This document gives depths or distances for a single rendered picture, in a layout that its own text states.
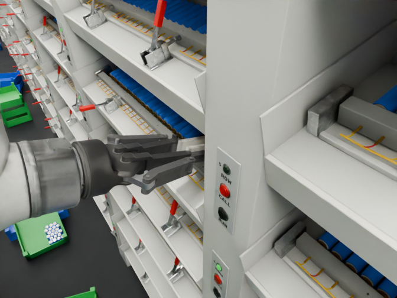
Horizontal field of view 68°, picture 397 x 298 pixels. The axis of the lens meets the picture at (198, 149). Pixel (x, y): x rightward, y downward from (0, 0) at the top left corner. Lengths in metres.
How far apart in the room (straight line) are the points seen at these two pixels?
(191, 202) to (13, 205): 0.27
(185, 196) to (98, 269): 1.12
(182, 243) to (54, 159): 0.41
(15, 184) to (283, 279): 0.34
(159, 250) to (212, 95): 0.68
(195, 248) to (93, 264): 0.99
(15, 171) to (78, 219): 1.48
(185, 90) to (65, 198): 0.19
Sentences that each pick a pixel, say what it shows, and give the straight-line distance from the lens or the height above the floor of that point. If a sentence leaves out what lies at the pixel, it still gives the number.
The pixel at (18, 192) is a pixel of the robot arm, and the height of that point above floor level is 1.09.
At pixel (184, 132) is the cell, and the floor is 0.98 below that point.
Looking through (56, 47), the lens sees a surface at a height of 0.94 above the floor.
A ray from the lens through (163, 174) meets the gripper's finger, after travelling 0.41.
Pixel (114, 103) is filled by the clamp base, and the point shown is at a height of 0.96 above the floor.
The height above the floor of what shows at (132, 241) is 0.33.
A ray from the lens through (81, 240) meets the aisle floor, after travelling 1.73.
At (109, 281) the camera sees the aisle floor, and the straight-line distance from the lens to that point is 1.55.
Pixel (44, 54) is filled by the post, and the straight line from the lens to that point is 1.63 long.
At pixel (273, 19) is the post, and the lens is 0.24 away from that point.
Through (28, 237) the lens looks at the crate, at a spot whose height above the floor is 0.04.
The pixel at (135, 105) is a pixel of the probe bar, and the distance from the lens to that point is 0.72.
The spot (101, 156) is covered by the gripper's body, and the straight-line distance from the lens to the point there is 0.38.
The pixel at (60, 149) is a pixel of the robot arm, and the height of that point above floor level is 1.10.
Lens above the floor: 1.31
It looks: 37 degrees down
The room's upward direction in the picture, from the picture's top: straight up
